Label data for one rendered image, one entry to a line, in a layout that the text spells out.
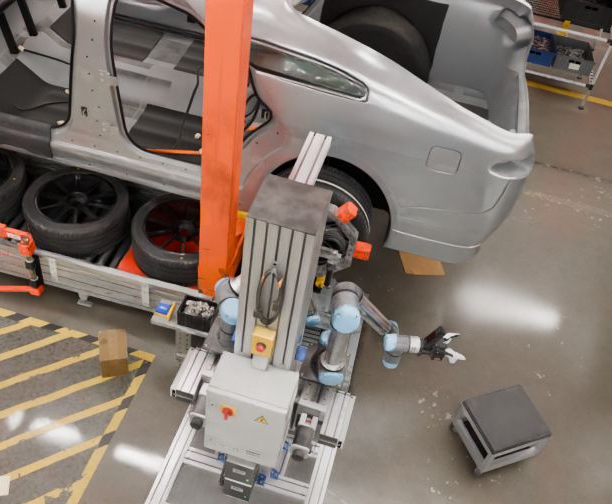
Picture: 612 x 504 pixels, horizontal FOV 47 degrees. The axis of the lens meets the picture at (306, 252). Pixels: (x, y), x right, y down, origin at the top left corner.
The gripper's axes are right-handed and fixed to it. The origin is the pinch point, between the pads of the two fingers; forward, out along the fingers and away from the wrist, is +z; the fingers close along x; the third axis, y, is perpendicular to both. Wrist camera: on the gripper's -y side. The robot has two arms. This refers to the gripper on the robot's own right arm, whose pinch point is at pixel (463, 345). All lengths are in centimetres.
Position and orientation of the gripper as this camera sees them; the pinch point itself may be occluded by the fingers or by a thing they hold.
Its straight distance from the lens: 326.2
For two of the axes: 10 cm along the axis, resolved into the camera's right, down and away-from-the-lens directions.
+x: 0.0, 6.2, -7.9
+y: -1.3, 7.8, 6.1
